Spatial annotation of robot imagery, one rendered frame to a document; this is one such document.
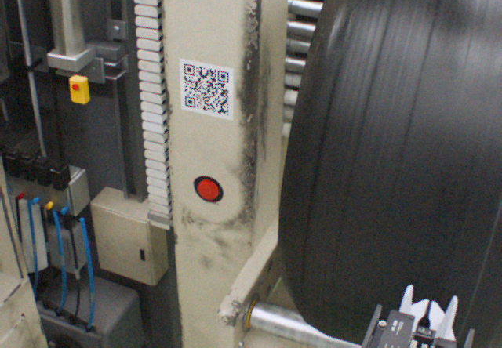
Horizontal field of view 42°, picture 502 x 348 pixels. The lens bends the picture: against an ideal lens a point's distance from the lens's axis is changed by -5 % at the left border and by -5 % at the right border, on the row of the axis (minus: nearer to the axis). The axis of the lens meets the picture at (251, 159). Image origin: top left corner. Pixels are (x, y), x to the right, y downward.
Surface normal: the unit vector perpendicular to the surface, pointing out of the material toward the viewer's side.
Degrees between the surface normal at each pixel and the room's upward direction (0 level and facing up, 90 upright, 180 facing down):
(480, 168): 64
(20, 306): 90
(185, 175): 90
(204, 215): 90
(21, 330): 90
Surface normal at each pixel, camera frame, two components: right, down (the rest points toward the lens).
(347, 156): -0.34, 0.16
